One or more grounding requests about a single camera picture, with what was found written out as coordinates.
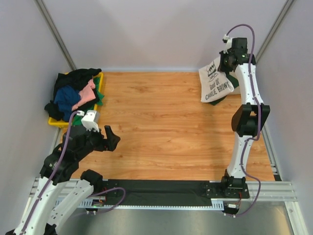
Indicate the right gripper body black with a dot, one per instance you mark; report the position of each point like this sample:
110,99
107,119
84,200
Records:
223,63

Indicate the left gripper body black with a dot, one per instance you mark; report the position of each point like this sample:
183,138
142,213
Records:
96,141

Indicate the green and white raglan t-shirt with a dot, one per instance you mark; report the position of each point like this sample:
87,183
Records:
215,85

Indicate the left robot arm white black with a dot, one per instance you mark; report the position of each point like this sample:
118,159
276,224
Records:
44,217

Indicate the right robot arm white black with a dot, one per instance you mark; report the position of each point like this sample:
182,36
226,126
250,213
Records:
251,116

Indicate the bright green t-shirt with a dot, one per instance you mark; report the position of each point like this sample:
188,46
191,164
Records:
98,101

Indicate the folded beige t-shirt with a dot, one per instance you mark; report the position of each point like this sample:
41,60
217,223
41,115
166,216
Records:
236,91

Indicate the yellow plastic bin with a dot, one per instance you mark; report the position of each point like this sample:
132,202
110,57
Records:
76,120

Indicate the pink t-shirt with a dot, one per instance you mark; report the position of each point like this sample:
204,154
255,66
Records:
86,95

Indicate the blue t-shirt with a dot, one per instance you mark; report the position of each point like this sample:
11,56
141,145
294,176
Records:
66,97

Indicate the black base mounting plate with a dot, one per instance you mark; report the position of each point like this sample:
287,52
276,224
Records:
173,192

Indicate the black t-shirt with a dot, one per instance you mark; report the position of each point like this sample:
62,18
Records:
77,79

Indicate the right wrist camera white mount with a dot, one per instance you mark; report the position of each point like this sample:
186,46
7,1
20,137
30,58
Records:
228,43

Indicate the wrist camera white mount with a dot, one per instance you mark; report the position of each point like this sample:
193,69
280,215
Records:
90,120
228,43

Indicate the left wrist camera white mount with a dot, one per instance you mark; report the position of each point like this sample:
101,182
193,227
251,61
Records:
90,120

